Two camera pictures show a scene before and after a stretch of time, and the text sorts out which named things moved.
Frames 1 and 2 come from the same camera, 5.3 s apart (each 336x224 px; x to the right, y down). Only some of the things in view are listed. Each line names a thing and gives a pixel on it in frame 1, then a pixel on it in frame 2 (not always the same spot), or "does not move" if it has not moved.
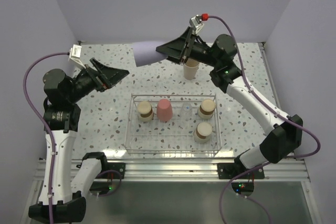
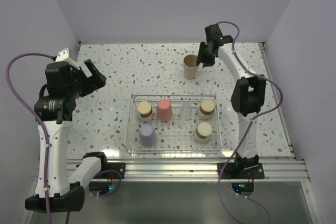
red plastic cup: x=164 y=110 does not move
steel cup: x=145 y=110 does not move
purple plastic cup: x=145 y=53 → x=148 y=136
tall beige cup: x=190 y=68 does not move
